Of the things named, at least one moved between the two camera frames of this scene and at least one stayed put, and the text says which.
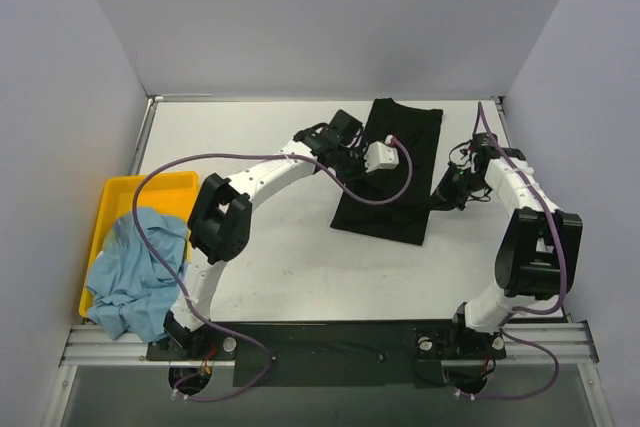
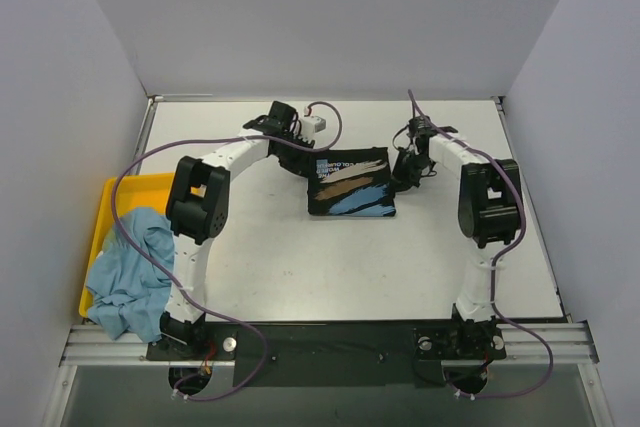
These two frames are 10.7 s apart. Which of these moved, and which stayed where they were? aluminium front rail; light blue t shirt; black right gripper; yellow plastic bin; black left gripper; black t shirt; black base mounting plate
Moved: black t shirt; black left gripper; black right gripper
Stayed: yellow plastic bin; black base mounting plate; light blue t shirt; aluminium front rail
